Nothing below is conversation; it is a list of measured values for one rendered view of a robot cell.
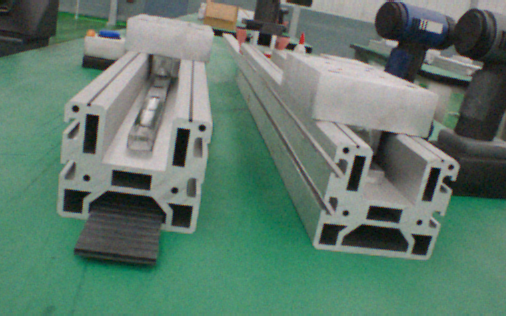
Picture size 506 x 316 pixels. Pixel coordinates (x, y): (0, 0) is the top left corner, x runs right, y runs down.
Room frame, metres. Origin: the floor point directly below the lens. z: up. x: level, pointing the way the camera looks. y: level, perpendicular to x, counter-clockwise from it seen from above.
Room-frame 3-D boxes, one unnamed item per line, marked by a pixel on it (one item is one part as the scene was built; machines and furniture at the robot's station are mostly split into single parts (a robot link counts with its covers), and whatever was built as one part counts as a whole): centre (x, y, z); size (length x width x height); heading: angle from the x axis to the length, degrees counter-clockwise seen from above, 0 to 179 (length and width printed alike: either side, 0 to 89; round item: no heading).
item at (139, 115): (0.72, 0.15, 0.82); 0.80 x 0.10 x 0.09; 10
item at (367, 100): (0.50, -0.08, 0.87); 0.16 x 0.11 x 0.07; 10
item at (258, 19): (1.20, 0.04, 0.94); 0.10 x 0.07 x 0.07; 100
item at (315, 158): (0.75, -0.04, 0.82); 0.80 x 0.10 x 0.09; 10
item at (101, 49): (0.97, 0.32, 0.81); 0.10 x 0.08 x 0.06; 100
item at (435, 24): (0.83, -0.24, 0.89); 0.20 x 0.08 x 0.22; 122
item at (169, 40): (0.72, 0.15, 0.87); 0.16 x 0.11 x 0.07; 10
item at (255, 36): (2.13, 0.07, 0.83); 0.11 x 0.10 x 0.10; 100
